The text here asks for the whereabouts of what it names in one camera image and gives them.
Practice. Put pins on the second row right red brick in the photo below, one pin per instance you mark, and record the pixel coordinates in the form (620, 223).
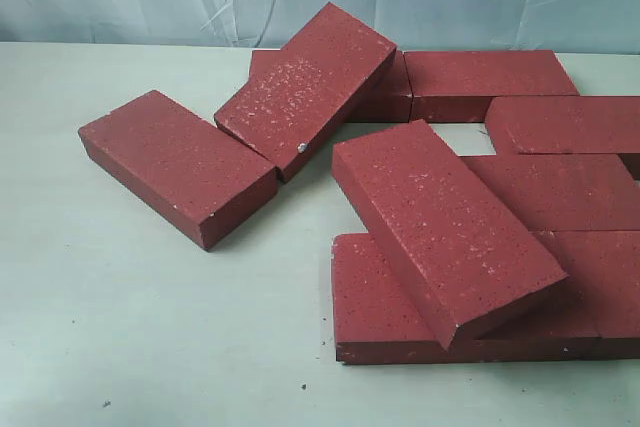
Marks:
(536, 125)

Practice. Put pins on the white-flecked red brick chipped corner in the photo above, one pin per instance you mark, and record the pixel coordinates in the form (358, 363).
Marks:
(290, 108)

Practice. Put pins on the front row left red brick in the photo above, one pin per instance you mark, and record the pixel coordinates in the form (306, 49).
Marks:
(376, 323)

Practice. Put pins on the front row right red brick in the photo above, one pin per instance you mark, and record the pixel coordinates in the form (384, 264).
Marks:
(604, 266)

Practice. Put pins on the back row right red brick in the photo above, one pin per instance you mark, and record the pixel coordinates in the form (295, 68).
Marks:
(458, 86)

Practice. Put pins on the back row left red brick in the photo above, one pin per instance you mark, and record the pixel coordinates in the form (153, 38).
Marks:
(376, 90)

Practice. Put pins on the third row red brick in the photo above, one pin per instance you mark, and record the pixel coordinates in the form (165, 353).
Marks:
(572, 192)

